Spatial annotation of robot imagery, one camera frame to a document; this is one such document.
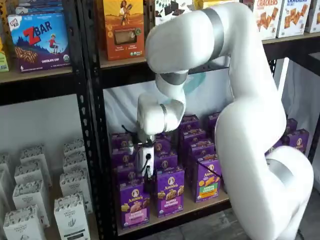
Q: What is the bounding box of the purple Annie's box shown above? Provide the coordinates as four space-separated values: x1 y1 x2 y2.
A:
111 148 139 168
179 128 208 149
110 131 138 151
177 114 201 134
265 139 285 156
206 111 221 131
188 139 217 161
281 128 311 154
152 151 179 174
115 161 146 186
284 118 299 134
153 135 172 156

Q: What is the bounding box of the white orange crackers box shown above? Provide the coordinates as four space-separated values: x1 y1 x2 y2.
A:
251 0 285 40
275 0 313 39
303 0 320 34

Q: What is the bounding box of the blue snack box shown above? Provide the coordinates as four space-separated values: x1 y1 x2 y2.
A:
23 0 64 8
14 5 65 17

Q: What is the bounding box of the yellow dark box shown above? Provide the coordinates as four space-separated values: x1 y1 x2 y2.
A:
0 0 8 39

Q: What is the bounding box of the white box black print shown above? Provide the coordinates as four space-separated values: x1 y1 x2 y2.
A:
61 150 89 176
62 138 86 158
11 179 51 228
0 151 10 174
13 159 53 188
53 191 91 240
19 144 48 166
3 204 48 240
59 170 93 214

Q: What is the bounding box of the black metal shelf rack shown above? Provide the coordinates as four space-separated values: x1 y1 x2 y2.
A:
77 0 320 240
0 0 101 240
307 51 320 161

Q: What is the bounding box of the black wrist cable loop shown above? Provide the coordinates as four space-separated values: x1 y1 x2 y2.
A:
120 123 141 147

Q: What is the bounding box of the purple box green patch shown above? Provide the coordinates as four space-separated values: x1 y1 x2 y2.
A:
194 153 223 204

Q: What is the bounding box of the blue purple Zbar box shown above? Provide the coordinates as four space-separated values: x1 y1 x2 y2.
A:
6 11 71 74

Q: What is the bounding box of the orange box with woman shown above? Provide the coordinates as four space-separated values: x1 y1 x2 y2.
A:
102 0 146 62

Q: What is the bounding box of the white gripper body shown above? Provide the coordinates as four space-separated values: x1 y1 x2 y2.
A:
136 142 155 177

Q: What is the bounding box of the yellow green box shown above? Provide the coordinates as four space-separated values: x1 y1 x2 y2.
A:
0 37 10 74

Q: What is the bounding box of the yellow and white box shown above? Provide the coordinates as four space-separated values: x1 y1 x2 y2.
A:
192 0 240 11

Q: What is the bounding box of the purple bunny grahams box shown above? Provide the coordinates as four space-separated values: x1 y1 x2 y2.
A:
155 164 186 219

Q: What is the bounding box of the white sheet with teal stripe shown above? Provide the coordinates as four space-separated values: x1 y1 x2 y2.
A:
103 57 313 141

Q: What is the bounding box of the purple box pink patch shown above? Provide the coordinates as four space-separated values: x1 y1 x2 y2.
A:
119 180 151 230

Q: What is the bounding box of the white mint chocolate box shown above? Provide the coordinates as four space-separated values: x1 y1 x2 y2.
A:
154 0 194 26

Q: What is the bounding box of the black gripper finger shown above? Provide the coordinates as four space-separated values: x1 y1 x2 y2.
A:
143 164 153 194

